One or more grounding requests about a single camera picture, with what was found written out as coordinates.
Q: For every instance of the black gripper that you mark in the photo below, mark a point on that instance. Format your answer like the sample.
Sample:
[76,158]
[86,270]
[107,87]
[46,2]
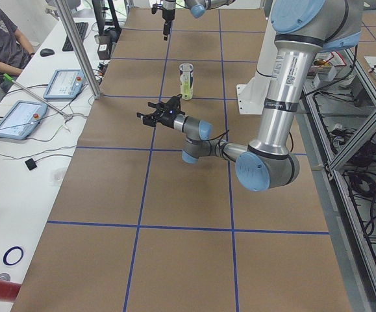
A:
[167,15]
[166,121]

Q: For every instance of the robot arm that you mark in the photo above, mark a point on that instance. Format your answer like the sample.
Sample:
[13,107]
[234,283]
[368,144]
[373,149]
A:
[302,30]
[196,7]

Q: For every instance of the black box with label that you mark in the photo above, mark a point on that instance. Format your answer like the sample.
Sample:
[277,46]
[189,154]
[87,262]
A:
[104,47]

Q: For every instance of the black computer monitor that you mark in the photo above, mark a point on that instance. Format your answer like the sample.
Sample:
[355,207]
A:
[101,16]

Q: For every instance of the far blue teach pendant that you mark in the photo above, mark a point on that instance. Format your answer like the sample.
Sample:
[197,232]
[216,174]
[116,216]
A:
[64,85]

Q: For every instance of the blue teach pendant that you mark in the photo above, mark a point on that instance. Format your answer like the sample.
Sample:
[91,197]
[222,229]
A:
[64,85]
[22,119]

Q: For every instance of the black computer mouse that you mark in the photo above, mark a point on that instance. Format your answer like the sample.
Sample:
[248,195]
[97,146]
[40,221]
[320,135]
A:
[46,52]

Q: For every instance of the near blue teach pendant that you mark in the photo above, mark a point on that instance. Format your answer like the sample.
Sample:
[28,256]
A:
[22,119]

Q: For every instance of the small black square device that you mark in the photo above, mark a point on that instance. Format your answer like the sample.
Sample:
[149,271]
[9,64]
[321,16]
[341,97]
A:
[31,164]

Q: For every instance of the person in dark t-shirt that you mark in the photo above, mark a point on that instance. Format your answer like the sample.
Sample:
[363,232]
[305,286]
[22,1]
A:
[15,49]

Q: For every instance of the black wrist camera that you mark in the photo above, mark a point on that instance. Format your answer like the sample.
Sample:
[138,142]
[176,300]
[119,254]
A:
[155,7]

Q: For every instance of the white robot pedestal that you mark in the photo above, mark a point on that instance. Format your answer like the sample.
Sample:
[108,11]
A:
[251,96]

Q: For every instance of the aluminium frame post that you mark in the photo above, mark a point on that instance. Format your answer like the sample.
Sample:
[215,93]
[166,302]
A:
[78,46]

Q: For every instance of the metal reacher stick green handle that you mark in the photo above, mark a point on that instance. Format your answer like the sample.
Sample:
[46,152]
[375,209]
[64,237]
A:
[66,116]

